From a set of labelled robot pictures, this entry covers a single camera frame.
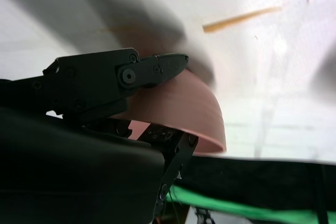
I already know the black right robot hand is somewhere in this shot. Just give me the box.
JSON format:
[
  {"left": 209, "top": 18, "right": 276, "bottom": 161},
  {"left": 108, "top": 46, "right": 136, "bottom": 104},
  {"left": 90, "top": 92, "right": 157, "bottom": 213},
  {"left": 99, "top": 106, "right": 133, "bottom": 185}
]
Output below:
[{"left": 0, "top": 47, "right": 200, "bottom": 224}]

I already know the pink plastic bowl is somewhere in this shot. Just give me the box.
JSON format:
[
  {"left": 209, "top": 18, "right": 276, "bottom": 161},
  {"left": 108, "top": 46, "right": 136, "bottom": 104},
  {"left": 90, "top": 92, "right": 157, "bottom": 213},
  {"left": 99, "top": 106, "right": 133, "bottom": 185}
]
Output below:
[{"left": 109, "top": 68, "right": 227, "bottom": 156}]

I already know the green cloth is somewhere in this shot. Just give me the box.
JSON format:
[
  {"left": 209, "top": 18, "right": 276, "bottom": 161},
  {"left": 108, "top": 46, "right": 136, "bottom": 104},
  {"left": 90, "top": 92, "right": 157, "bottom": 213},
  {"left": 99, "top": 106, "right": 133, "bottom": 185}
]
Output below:
[{"left": 165, "top": 184, "right": 336, "bottom": 224}]

